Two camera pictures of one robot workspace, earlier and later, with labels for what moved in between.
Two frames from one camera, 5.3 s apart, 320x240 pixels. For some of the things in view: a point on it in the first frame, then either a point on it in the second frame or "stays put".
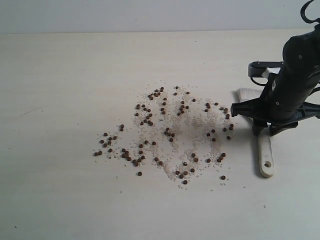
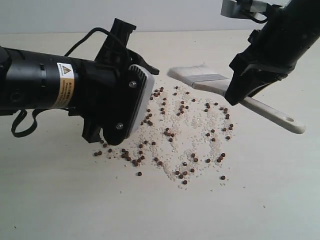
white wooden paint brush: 266,161 -> 205,78
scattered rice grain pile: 184,133 stays put
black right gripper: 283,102 -> 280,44
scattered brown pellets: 185,135 stays put
